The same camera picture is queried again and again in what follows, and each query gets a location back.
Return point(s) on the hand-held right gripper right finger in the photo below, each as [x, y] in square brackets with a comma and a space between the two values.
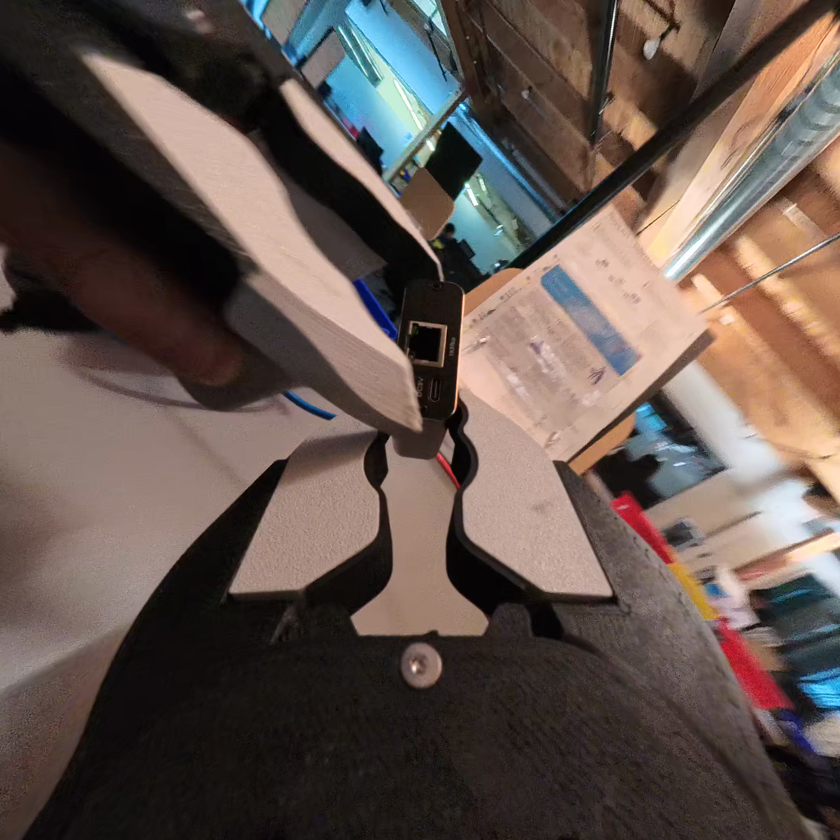
[531, 525]

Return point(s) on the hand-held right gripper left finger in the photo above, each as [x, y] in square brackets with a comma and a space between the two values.
[308, 525]

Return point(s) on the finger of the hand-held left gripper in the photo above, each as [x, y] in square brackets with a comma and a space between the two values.
[262, 249]
[387, 207]

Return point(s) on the blue storage bin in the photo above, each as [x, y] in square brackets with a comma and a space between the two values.
[377, 308]

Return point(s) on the black network splitter box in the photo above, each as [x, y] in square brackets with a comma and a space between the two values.
[430, 308]

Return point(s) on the grey desk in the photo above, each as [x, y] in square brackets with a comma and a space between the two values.
[79, 525]

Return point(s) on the person's left hand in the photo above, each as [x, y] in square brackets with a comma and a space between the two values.
[131, 295]

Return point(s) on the black monitor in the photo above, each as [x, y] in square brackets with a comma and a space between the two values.
[456, 161]

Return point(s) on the printed instruction sheet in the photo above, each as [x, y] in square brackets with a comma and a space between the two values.
[558, 341]

